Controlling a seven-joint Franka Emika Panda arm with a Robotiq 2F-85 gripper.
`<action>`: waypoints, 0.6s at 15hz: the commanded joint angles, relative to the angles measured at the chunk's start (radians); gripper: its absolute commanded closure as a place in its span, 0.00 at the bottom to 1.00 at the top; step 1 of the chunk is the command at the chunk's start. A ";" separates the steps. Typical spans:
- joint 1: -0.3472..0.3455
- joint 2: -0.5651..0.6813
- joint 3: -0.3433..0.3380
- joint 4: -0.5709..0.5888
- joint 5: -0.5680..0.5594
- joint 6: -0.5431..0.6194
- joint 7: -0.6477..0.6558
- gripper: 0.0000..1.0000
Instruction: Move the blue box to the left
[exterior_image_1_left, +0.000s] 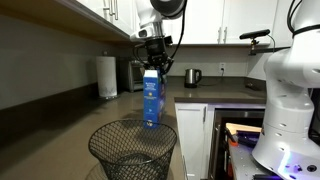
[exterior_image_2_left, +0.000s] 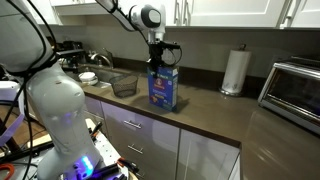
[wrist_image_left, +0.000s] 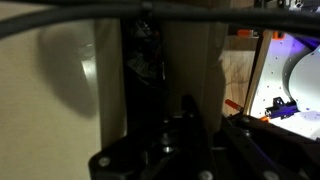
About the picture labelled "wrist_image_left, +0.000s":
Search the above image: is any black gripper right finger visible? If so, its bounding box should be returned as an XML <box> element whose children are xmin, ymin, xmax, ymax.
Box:
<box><xmin>213</xmin><ymin>113</ymin><xmax>320</xmax><ymax>180</ymax></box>

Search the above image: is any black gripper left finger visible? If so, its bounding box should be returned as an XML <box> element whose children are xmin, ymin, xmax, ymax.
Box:
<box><xmin>88</xmin><ymin>94</ymin><xmax>216</xmax><ymax>180</ymax></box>

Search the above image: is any blue snack cardboard box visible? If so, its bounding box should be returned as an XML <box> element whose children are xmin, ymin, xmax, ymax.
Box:
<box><xmin>94</xmin><ymin>16</ymin><xmax>232</xmax><ymax>148</ymax></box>

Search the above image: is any orange clamp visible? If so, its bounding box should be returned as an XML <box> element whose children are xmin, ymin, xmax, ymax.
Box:
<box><xmin>224</xmin><ymin>98</ymin><xmax>270</xmax><ymax>122</ymax></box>
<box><xmin>237</xmin><ymin>28</ymin><xmax>260</xmax><ymax>39</ymax></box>

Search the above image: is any light wooden board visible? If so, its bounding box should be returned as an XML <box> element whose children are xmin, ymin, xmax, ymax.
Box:
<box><xmin>242</xmin><ymin>29</ymin><xmax>275</xmax><ymax>118</ymax></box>

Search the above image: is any dark foil snack packet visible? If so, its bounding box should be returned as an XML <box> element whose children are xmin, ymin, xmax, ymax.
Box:
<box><xmin>124</xmin><ymin>20</ymin><xmax>167</xmax><ymax>83</ymax></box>

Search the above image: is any dark blue bracket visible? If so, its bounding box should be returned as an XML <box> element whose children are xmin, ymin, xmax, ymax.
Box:
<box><xmin>264</xmin><ymin>96</ymin><xmax>299</xmax><ymax>120</ymax></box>

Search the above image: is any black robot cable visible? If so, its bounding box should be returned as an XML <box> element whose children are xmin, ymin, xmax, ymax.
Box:
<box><xmin>0</xmin><ymin>0</ymin><xmax>320</xmax><ymax>40</ymax></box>

